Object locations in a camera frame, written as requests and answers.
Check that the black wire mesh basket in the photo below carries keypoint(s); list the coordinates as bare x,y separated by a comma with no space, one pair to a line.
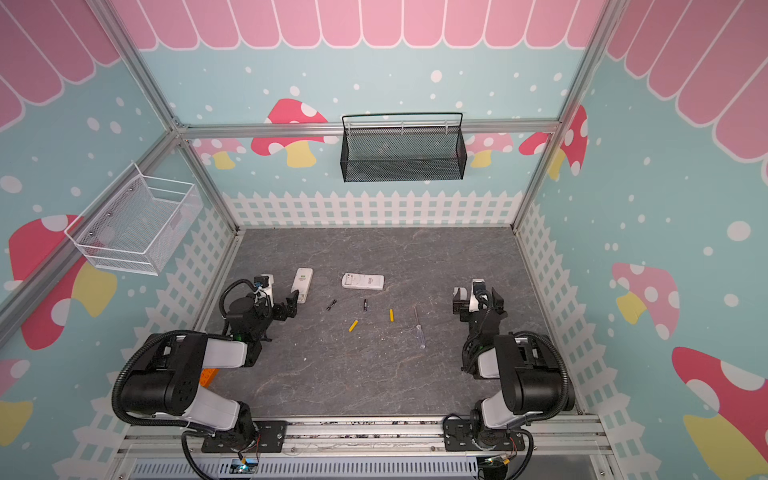
403,147

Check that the white air conditioner remote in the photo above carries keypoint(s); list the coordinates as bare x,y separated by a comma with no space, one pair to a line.
362,281

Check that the white remote with green buttons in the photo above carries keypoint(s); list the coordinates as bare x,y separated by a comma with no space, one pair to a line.
301,283

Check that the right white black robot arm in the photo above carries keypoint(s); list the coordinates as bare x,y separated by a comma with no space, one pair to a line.
534,384

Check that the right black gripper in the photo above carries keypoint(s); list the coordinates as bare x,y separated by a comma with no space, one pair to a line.
480,303

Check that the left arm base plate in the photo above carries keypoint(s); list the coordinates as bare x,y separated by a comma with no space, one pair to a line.
262,436

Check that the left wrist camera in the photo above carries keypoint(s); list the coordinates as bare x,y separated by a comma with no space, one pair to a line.
263,287

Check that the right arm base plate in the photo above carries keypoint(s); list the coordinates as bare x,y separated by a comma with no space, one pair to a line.
462,435

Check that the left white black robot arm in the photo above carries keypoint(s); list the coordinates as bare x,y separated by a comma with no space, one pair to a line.
160,384

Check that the orange toy brick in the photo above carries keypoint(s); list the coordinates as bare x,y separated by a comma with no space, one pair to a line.
207,376

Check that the white wire mesh basket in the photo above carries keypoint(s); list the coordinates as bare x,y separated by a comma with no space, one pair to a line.
137,226

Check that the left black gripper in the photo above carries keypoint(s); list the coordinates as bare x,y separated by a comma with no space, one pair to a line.
291,307

